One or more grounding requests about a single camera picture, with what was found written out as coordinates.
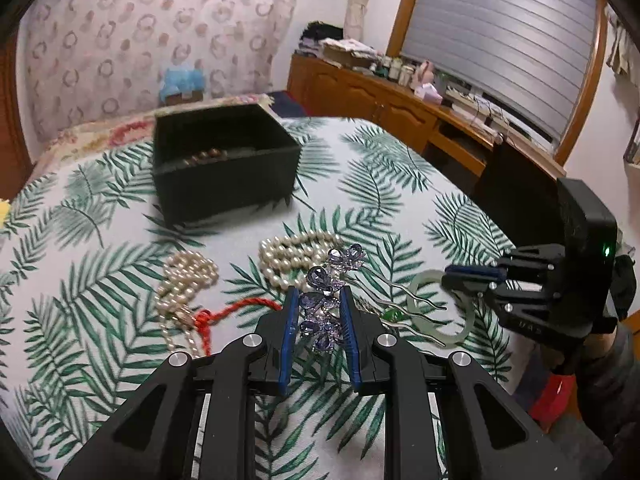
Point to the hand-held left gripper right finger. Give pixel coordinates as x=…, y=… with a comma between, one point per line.
x=351, y=345

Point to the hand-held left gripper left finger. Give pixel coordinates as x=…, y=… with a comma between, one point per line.
x=288, y=345

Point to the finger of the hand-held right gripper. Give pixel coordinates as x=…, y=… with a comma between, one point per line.
x=470, y=289
x=472, y=273

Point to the pale green jade bangle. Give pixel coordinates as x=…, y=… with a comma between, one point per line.
x=467, y=332

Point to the blue crystal hairpin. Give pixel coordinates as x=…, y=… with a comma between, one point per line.
x=320, y=280

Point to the black jewelry box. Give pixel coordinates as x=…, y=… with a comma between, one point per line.
x=225, y=190

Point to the person's right forearm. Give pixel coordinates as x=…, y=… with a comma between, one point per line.
x=610, y=385

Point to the small green pendant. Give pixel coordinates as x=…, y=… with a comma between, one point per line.
x=392, y=316

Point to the black chair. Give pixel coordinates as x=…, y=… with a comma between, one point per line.
x=515, y=195

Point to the pink figurine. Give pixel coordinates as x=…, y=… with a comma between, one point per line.
x=425, y=80

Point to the green leaf print bedsheet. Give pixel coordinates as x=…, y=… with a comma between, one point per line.
x=100, y=270

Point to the wooden cabinet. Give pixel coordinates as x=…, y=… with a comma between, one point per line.
x=360, y=95

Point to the grey window blind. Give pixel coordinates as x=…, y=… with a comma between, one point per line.
x=500, y=35

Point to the navy blue cloth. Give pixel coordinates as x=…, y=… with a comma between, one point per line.
x=287, y=102

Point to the stack of papers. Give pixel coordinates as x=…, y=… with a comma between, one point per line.
x=347, y=52

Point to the pink floral quilt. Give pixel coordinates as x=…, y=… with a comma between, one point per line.
x=100, y=132

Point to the wooden window frame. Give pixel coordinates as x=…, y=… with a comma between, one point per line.
x=407, y=5

